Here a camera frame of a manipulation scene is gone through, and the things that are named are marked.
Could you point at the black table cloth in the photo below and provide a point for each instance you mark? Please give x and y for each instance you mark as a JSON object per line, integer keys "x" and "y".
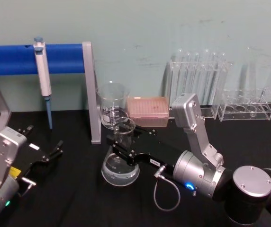
{"x": 78, "y": 201}

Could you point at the low clear acrylic rack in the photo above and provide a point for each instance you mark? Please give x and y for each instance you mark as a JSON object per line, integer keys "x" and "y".
{"x": 244, "y": 113}

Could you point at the blue bar grey stand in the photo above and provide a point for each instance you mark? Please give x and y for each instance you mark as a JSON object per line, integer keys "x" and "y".
{"x": 12, "y": 59}

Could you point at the pink pipette tip box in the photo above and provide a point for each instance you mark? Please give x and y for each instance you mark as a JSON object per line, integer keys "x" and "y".
{"x": 148, "y": 111}

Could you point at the white and blue pipette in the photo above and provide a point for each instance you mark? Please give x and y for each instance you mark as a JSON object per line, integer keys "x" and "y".
{"x": 43, "y": 78}

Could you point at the wide clear glass cylinder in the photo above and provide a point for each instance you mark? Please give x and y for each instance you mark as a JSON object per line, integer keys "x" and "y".
{"x": 256, "y": 71}

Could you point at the clear glass beaker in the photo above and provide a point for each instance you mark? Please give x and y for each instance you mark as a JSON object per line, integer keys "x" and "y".
{"x": 110, "y": 104}

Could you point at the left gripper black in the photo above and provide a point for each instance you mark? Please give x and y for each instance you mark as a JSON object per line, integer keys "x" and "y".
{"x": 34, "y": 156}

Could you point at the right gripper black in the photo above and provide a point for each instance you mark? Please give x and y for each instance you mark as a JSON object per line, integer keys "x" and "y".
{"x": 160, "y": 153}

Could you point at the clear glass conical flask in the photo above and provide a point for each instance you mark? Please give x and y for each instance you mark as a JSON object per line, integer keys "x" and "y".
{"x": 120, "y": 172}

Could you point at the tall clear acrylic tube rack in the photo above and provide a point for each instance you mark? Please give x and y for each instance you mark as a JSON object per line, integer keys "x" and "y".
{"x": 217, "y": 94}

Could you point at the clear glass test tube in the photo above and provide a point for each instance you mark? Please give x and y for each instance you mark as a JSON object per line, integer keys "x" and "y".
{"x": 187, "y": 73}
{"x": 222, "y": 71}
{"x": 196, "y": 73}

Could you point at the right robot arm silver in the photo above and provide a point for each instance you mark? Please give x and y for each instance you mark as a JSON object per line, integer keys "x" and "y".
{"x": 204, "y": 170}

